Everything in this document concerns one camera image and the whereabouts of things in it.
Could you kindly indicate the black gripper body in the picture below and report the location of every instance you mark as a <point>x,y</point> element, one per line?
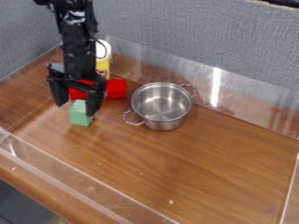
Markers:
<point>85,83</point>

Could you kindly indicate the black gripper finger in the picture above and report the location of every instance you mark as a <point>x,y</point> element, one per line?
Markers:
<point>95,99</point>
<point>59,91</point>

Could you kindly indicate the green foam block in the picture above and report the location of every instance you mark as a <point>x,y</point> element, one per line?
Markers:
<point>78,114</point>

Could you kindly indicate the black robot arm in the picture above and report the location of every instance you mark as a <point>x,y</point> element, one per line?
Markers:
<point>77,72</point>

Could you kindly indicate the red rectangular block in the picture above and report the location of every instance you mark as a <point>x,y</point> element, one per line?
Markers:
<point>117,90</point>

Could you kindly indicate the yellow Play-Doh can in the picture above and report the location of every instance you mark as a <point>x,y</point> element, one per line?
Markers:
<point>103,57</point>

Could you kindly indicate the small steel pot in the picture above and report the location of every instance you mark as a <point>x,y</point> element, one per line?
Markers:
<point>161,105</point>

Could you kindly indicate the clear acrylic table barrier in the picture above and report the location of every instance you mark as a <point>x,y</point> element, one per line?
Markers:
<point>226,169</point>

